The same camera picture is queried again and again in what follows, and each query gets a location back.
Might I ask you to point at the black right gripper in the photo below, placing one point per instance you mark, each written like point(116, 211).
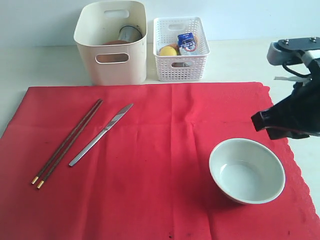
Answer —
point(302, 111)

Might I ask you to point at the white ceramic bowl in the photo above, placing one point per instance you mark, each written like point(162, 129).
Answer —
point(246, 171)

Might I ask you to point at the red sausage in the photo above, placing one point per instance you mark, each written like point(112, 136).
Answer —
point(179, 65)

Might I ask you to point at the blue white milk carton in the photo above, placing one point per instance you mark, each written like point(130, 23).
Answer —
point(187, 45)

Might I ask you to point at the yellow lemon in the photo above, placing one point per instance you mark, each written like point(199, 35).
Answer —
point(168, 51)

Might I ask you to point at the silver table knife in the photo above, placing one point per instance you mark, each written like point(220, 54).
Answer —
point(109, 125)

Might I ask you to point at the stainless steel cup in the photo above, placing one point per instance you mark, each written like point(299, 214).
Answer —
point(130, 33)

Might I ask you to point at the brown wooden plate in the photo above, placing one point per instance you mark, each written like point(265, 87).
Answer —
point(114, 57)

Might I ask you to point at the orange fried chicken piece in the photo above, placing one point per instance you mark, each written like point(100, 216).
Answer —
point(174, 45)

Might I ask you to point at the red table cloth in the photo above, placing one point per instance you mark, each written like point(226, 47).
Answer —
point(148, 177)

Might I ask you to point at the white perforated plastic basket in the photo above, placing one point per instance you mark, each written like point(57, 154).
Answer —
point(165, 32)

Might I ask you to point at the cream plastic bin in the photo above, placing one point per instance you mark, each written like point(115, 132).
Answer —
point(99, 23)

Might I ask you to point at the dark wooden chopstick lower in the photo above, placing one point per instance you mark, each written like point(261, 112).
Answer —
point(71, 145)

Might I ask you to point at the dark wooden chopstick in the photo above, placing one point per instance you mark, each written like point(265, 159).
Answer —
point(71, 145)
point(66, 141)

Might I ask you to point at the dark wooden chopstick upper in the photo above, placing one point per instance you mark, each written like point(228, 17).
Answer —
point(66, 141)

